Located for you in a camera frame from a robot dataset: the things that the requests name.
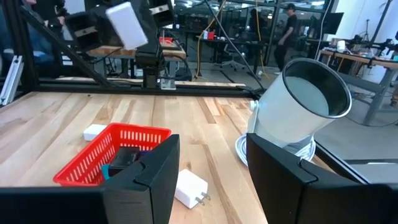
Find teal power bank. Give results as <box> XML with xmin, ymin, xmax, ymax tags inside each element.
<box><xmin>100</xmin><ymin>164</ymin><xmax>111</xmax><ymax>182</ymax></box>

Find white flat pronged wall charger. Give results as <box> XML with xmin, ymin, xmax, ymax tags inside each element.
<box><xmin>174</xmin><ymin>168</ymin><xmax>212</xmax><ymax>210</ymax></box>

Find black diagonal frame strut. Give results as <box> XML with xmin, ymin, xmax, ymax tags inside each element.
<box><xmin>20</xmin><ymin>6</ymin><xmax>111</xmax><ymax>87</ymax></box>

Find wooden desk grey legs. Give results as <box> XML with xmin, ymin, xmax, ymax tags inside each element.
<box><xmin>317</xmin><ymin>49</ymin><xmax>398</xmax><ymax>127</ymax></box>

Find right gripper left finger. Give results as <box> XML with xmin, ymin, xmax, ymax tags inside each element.
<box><xmin>104</xmin><ymin>134</ymin><xmax>181</xmax><ymax>224</ymax></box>

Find silver aluminium extrusion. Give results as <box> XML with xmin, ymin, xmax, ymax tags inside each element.
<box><xmin>0</xmin><ymin>55</ymin><xmax>25</xmax><ymax>107</ymax></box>

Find white framed solar power bank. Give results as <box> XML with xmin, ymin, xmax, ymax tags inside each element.
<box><xmin>104</xmin><ymin>1</ymin><xmax>149</xmax><ymax>51</ymax></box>

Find person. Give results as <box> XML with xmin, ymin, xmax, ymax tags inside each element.
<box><xmin>273</xmin><ymin>2</ymin><xmax>300</xmax><ymax>73</ymax></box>
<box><xmin>21</xmin><ymin>0</ymin><xmax>68</xmax><ymax>65</ymax></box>

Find yellow hanging cable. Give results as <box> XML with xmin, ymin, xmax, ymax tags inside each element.
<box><xmin>195</xmin><ymin>0</ymin><xmax>220</xmax><ymax>79</ymax></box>

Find white coiled cable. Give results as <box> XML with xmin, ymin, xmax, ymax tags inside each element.
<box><xmin>234</xmin><ymin>133</ymin><xmax>317</xmax><ymax>168</ymax></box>

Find white rectangular USB charger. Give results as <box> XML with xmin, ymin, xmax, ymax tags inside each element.
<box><xmin>83</xmin><ymin>123</ymin><xmax>108</xmax><ymax>142</ymax></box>

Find wooden background table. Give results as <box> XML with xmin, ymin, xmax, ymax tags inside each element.
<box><xmin>86</xmin><ymin>43</ymin><xmax>187</xmax><ymax>78</ymax></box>

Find black rig frame post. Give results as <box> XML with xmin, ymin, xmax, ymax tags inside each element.
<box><xmin>2</xmin><ymin>0</ymin><xmax>40</xmax><ymax>93</ymax></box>

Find black computer monitor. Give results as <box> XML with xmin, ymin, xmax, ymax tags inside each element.
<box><xmin>322</xmin><ymin>11</ymin><xmax>345</xmax><ymax>35</ymax></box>

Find black table side rail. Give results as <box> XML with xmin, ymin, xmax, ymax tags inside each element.
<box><xmin>313</xmin><ymin>141</ymin><xmax>369</xmax><ymax>184</ymax></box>

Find red plastic basket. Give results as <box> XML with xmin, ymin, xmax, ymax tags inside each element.
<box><xmin>52</xmin><ymin>122</ymin><xmax>172</xmax><ymax>187</ymax></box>

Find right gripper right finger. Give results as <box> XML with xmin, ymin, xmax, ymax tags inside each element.
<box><xmin>247</xmin><ymin>133</ymin><xmax>374</xmax><ymax>224</ymax></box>

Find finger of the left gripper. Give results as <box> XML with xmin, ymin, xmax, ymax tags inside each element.
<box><xmin>65</xmin><ymin>6</ymin><xmax>121</xmax><ymax>52</ymax></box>
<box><xmin>148</xmin><ymin>0</ymin><xmax>175</xmax><ymax>28</ymax></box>

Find black table end rail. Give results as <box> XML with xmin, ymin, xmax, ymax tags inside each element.
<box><xmin>30</xmin><ymin>77</ymin><xmax>261</xmax><ymax>98</ymax></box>

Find black power bank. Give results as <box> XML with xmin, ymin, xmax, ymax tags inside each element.
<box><xmin>108</xmin><ymin>146</ymin><xmax>141</xmax><ymax>177</ymax></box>

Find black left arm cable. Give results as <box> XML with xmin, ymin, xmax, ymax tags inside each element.
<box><xmin>203</xmin><ymin>0</ymin><xmax>261</xmax><ymax>82</ymax></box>

